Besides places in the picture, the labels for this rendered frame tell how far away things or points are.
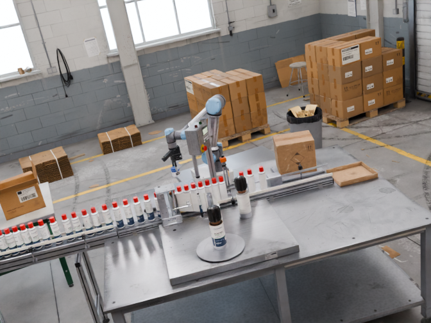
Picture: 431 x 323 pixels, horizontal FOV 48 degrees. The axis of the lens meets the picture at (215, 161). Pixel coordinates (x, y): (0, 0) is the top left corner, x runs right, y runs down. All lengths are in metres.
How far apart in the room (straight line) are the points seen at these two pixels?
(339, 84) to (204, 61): 3.04
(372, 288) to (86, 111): 6.28
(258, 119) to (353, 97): 1.38
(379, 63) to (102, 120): 4.69
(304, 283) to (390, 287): 0.60
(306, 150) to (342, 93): 3.27
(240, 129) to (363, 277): 3.86
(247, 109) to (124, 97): 2.62
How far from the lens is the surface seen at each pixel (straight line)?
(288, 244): 3.03
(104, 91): 8.77
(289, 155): 3.88
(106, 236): 3.59
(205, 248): 3.10
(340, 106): 7.16
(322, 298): 3.66
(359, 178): 3.79
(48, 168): 7.31
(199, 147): 3.42
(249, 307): 3.65
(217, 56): 9.26
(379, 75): 7.45
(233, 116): 7.09
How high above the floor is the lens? 2.54
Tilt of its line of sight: 22 degrees down
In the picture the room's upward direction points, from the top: 10 degrees counter-clockwise
